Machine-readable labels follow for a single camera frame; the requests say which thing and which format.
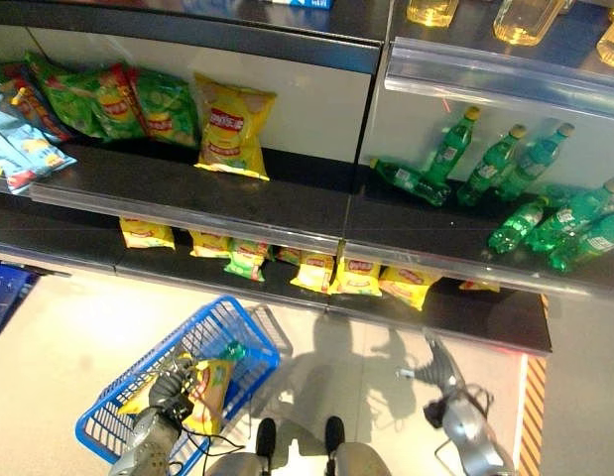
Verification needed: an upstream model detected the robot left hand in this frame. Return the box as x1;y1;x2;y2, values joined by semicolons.
147;357;199;414

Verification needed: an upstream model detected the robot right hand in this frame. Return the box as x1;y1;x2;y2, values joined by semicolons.
396;331;467;404

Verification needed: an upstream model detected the blue plastic shopping basket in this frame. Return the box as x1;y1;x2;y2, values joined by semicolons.
74;295;295;466

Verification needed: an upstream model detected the dark blue shopping basket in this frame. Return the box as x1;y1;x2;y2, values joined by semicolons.
0;259;42;344

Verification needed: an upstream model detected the black shelf board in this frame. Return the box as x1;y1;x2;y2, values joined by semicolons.
0;0;396;76
0;190;554;355
342;162;614;299
384;0;614;121
0;140;358;255

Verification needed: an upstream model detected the robot left leg and foot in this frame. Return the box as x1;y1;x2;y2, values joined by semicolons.
201;416;279;476

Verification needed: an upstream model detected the robot leg and foot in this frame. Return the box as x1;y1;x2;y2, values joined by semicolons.
201;416;279;476
323;415;393;476

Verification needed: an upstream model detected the robot right leg and foot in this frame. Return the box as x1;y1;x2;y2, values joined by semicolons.
323;415;393;476

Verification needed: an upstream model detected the small green chips bag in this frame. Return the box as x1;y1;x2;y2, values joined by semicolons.
222;237;271;284

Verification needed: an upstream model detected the green soda bottle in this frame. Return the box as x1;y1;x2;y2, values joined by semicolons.
455;123;529;207
496;121;576;202
524;178;614;255
424;105;482;185
548;211;614;274
369;157;452;208
486;195;552;256

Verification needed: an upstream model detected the light blue snack bag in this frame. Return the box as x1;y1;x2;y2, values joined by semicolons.
0;90;80;182
0;148;40;195

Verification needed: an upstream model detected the large yellow chips bag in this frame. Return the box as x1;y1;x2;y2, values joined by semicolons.
192;72;279;181

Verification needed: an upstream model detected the yellow oil bottle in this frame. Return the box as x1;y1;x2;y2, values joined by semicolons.
595;8;614;69
405;0;460;29
492;0;566;48

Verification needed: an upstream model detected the blue white box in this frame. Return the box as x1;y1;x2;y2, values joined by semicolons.
270;0;335;12

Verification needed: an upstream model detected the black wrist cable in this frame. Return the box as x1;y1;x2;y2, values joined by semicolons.
166;423;247;476

